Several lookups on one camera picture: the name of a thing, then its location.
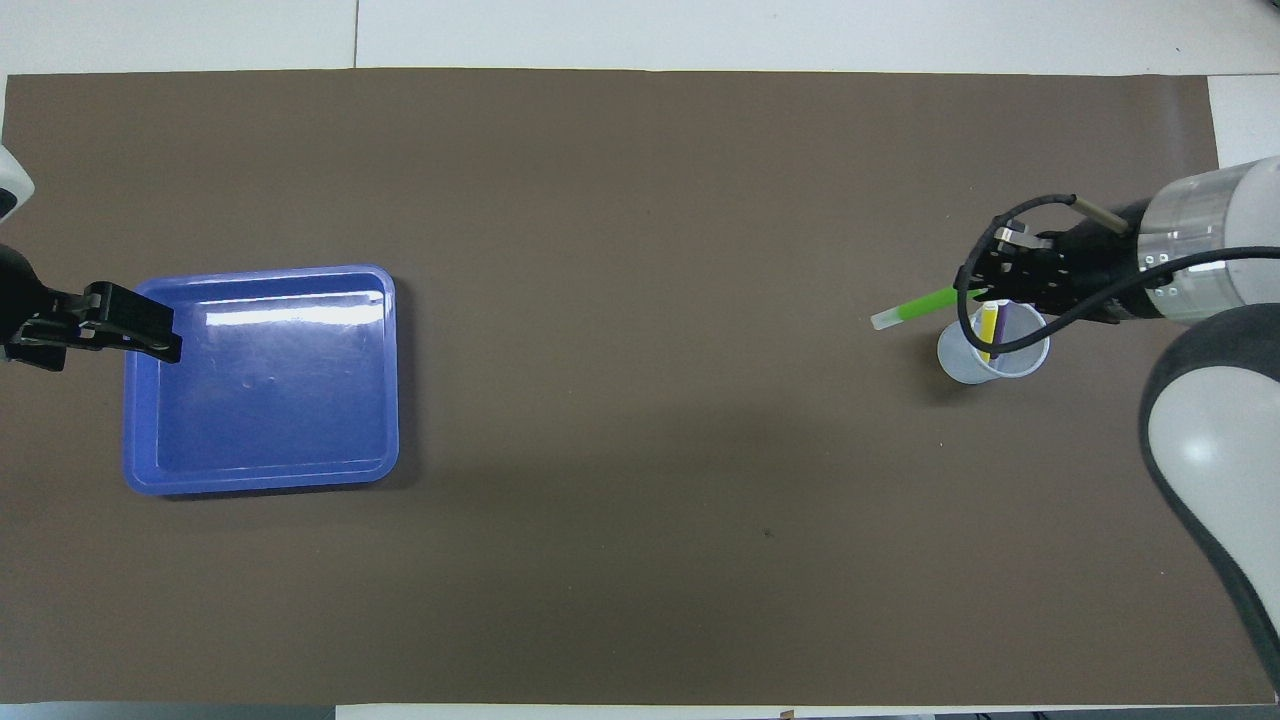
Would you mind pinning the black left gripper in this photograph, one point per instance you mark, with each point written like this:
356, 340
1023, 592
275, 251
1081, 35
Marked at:
25, 310

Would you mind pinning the green pen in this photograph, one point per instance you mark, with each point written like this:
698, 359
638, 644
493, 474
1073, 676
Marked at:
925, 303

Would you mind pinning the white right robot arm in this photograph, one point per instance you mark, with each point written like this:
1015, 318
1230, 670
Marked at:
1210, 430

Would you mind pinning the purple pen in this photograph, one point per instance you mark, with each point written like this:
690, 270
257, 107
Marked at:
1001, 325

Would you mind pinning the blue plastic tray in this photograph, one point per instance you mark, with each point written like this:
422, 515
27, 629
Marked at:
270, 400

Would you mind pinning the brown table mat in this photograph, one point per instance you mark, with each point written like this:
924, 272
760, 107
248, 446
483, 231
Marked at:
640, 560

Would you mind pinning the translucent plastic cup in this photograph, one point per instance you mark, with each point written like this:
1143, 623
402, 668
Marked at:
960, 365

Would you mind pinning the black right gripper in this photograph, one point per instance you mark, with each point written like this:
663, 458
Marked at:
1095, 265

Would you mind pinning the yellow pen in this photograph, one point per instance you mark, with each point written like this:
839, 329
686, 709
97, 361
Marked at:
988, 330

